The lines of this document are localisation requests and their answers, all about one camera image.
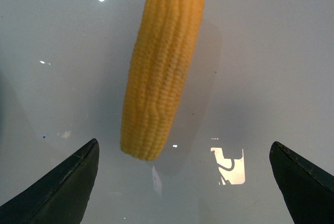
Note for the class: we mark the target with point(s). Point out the yellow corn cob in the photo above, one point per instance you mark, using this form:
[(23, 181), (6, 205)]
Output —
[(158, 70)]

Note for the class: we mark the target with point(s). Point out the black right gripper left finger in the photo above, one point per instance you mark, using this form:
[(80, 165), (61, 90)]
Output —
[(60, 196)]

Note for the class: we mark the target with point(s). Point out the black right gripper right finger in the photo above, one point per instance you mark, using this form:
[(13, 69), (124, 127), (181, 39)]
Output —
[(306, 188)]

